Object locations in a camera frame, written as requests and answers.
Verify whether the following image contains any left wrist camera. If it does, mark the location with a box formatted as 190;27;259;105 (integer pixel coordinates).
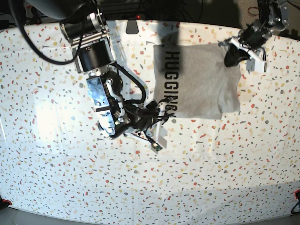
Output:
246;59;268;73

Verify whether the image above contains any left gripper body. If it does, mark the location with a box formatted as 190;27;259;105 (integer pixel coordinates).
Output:
238;22;273;50

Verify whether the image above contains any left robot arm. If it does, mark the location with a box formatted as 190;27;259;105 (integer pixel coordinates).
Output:
218;0;289;68

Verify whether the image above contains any red clamp corner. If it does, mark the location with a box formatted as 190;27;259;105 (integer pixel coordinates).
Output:
294;189;300;201
0;199;12;207

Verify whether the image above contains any red clamp right corner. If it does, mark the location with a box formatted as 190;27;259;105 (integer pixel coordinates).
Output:
294;189;300;201

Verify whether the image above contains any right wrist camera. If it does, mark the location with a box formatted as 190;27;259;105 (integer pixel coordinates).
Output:
150;134;167;154

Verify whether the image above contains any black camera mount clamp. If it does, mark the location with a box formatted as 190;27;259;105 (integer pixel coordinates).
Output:
126;20;139;35

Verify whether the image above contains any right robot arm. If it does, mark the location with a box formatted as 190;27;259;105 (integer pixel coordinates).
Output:
8;0;172;143

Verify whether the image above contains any grey T-shirt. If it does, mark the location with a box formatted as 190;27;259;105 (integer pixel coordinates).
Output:
154;44;241;120

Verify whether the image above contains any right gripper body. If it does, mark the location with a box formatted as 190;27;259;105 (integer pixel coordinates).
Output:
121;100;167;138

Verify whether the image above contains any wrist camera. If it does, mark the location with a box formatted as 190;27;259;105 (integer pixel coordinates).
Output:
246;59;268;73
150;134;167;154

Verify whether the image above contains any red clamp left corner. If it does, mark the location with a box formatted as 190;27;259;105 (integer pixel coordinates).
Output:
0;199;12;207

